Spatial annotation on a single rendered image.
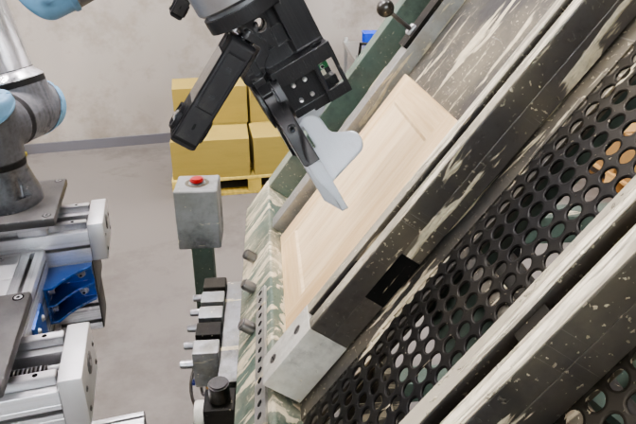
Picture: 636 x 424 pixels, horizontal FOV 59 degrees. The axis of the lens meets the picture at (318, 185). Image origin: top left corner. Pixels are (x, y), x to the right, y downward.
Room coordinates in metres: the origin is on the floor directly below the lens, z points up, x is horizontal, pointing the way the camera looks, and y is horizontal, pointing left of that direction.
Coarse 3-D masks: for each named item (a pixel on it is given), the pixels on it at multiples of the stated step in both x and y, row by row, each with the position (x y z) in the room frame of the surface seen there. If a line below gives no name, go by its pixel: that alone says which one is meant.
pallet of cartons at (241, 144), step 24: (240, 96) 3.85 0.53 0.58; (216, 120) 3.81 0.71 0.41; (240, 120) 3.85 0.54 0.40; (264, 120) 3.87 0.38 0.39; (216, 144) 3.46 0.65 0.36; (240, 144) 3.49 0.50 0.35; (264, 144) 3.52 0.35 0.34; (192, 168) 3.44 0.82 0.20; (216, 168) 3.46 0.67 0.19; (240, 168) 3.49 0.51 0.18; (264, 168) 3.52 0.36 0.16; (240, 192) 3.48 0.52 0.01
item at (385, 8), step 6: (384, 0) 1.24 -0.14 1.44; (390, 0) 1.24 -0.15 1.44; (378, 6) 1.24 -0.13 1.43; (384, 6) 1.23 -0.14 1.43; (390, 6) 1.23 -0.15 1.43; (378, 12) 1.24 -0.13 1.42; (384, 12) 1.23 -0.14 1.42; (390, 12) 1.23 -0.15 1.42; (396, 18) 1.26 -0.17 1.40; (402, 24) 1.28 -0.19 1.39; (414, 24) 1.30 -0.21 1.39; (408, 30) 1.30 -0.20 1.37
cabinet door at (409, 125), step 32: (416, 96) 1.10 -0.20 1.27; (384, 128) 1.14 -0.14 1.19; (416, 128) 1.00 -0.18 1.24; (448, 128) 0.89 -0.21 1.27; (384, 160) 1.02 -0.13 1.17; (416, 160) 0.90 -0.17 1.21; (352, 192) 1.05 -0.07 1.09; (384, 192) 0.92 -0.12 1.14; (320, 224) 1.07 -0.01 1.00; (352, 224) 0.94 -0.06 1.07; (288, 256) 1.09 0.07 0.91; (320, 256) 0.96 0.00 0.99; (288, 288) 0.98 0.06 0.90; (320, 288) 0.87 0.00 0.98; (288, 320) 0.88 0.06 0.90
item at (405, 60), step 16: (448, 0) 1.29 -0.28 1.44; (464, 0) 1.29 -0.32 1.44; (432, 16) 1.28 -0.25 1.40; (448, 16) 1.29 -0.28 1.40; (432, 32) 1.28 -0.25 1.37; (400, 48) 1.32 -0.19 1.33; (416, 48) 1.28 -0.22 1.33; (400, 64) 1.28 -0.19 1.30; (384, 80) 1.27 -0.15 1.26; (368, 96) 1.29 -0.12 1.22; (384, 96) 1.27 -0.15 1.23; (352, 112) 1.31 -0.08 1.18; (368, 112) 1.27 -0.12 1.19; (352, 128) 1.27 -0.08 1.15; (304, 176) 1.30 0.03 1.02; (304, 192) 1.26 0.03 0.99; (288, 208) 1.25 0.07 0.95; (288, 224) 1.25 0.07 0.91
